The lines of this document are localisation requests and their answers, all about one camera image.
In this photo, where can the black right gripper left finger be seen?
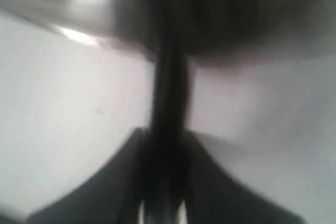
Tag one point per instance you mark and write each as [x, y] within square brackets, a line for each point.
[112, 195]

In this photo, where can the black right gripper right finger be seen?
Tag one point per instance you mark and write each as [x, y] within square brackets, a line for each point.
[213, 196]

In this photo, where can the black handled serrated knife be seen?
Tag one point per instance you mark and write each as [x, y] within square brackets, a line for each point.
[165, 162]

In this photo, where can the round stainless steel plate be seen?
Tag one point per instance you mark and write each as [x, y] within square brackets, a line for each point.
[209, 29]

